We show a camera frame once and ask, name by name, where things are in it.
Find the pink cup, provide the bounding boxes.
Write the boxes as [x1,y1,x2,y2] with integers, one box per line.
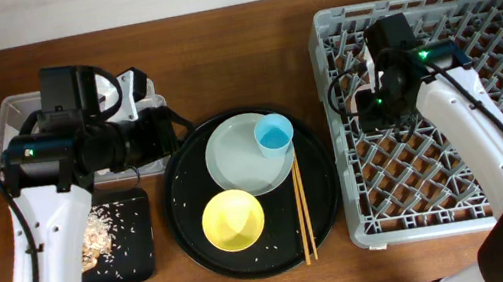
[348,59,377,114]

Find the food scraps with rice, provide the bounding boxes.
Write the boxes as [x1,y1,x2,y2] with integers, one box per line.
[81,201,136,280]

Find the yellow bowl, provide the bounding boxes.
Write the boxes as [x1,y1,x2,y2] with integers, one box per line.
[201,189,266,253]

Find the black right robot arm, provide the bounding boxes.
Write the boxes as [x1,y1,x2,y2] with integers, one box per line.
[353,13,503,282]

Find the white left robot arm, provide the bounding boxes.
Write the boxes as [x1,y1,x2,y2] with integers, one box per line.
[0,65,192,282]

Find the clear plastic waste bin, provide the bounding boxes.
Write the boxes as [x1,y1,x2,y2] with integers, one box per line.
[0,71,178,201]

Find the grey dishwasher rack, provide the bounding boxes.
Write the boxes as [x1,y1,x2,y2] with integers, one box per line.
[308,0,503,250]

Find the right wooden chopstick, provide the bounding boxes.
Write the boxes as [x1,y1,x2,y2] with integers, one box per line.
[294,154,319,260]

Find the wooden chopstick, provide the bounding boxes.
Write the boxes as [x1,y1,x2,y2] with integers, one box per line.
[294,154,319,260]
[291,160,311,266]

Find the blue cup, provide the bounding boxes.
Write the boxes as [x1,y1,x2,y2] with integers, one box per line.
[253,113,295,158]

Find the left wooden chopstick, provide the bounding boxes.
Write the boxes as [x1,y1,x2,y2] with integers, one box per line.
[291,160,311,266]

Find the round black serving tray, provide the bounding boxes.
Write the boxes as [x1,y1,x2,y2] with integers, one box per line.
[164,107,341,279]

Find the light grey plate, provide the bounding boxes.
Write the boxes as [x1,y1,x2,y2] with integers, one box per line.
[205,112,294,196]

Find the black rectangular tray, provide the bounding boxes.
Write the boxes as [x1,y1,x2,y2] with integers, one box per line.
[82,188,156,282]

